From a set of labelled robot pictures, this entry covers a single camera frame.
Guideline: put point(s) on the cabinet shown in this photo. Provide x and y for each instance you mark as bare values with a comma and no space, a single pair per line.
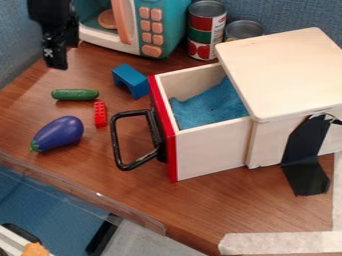
285,83

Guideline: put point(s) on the red toy brick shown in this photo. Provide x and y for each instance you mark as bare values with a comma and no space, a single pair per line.
100,114

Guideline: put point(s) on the toy microwave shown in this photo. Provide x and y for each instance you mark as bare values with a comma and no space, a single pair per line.
133,23

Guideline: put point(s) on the blue cloth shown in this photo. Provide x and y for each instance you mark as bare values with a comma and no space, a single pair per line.
209,106

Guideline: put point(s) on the purple toy eggplant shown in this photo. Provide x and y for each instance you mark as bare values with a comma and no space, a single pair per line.
59,132

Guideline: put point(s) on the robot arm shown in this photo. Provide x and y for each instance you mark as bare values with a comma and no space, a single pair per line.
47,10

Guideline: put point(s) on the green toy cucumber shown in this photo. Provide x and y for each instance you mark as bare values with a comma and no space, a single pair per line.
75,94

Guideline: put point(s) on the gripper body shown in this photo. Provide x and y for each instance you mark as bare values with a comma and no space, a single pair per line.
55,53

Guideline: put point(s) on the blue toy block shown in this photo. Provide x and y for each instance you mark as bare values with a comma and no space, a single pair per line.
130,80

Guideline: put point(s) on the red and green can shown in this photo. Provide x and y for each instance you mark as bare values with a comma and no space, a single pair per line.
205,30

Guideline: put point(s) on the drawer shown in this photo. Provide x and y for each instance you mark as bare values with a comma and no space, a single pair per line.
196,133

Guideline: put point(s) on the silver can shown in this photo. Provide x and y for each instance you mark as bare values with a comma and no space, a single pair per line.
242,30

